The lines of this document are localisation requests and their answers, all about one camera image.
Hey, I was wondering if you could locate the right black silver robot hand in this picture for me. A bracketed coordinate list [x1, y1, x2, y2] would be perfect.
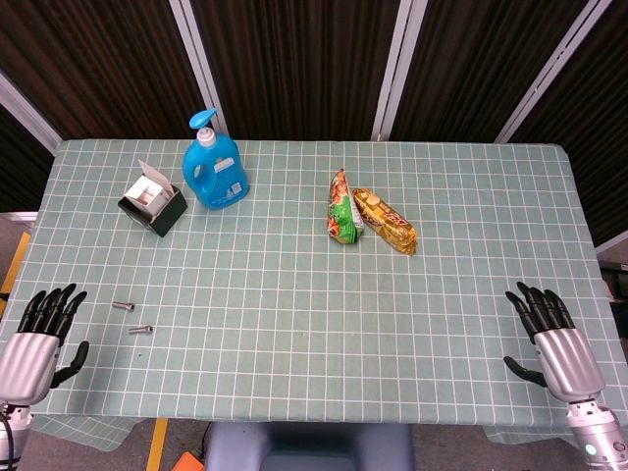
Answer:
[503, 281, 607, 404]

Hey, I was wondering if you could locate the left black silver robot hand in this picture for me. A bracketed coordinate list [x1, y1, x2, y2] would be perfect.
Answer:
[0, 283, 90, 406]

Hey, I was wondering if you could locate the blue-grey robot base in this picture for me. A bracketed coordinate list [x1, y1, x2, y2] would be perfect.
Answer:
[202, 421, 416, 471]

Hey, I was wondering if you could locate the black equipment box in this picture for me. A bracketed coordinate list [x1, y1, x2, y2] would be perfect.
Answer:
[598, 261, 628, 301]

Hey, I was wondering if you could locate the yellow board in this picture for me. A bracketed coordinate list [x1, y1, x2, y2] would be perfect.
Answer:
[0, 232, 31, 295]

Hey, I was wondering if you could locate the yellow floor tape strip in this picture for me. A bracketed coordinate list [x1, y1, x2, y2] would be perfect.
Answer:
[145, 417, 170, 471]

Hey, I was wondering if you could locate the orange floor object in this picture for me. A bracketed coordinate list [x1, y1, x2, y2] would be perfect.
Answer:
[171, 450, 207, 471]

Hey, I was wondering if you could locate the dark brown partition panel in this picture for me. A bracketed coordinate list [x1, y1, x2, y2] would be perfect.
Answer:
[495, 0, 628, 254]
[0, 0, 228, 141]
[0, 73, 59, 213]
[373, 0, 614, 143]
[188, 0, 414, 142]

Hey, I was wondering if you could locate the black open box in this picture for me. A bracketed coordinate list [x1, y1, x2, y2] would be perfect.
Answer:
[117, 183, 189, 238]

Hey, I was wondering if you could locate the white cardboard carton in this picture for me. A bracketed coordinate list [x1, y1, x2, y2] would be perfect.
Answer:
[124, 158, 180, 220]

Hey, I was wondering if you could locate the golden snack bag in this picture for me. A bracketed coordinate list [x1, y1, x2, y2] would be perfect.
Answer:
[351, 186, 419, 257]

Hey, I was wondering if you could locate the green snack bag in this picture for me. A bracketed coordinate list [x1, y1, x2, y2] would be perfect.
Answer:
[327, 168, 367, 246]

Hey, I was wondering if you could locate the green grid tablecloth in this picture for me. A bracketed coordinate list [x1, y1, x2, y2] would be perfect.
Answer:
[0, 138, 628, 453]

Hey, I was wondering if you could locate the blue detergent pump bottle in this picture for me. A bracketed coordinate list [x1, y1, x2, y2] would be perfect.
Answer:
[183, 108, 250, 211]

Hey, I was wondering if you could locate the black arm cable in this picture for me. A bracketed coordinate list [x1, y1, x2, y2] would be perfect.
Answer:
[0, 414, 17, 466]

